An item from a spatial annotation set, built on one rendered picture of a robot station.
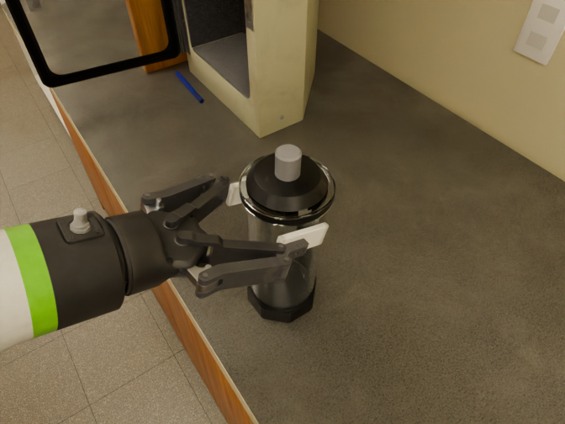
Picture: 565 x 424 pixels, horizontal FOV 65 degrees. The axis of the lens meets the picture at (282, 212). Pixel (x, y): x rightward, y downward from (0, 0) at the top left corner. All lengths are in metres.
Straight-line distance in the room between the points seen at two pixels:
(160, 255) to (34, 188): 2.07
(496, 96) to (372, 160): 0.29
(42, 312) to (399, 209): 0.59
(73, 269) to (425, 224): 0.58
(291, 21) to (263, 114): 0.18
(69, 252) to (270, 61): 0.57
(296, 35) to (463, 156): 0.40
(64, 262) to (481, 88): 0.88
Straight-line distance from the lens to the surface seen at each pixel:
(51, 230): 0.39
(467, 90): 1.06
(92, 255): 0.38
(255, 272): 0.43
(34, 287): 0.37
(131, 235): 0.40
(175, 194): 0.49
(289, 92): 0.91
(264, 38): 0.82
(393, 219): 0.78
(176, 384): 1.65
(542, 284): 0.78
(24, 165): 2.63
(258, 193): 0.47
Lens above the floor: 1.51
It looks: 48 degrees down
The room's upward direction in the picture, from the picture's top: straight up
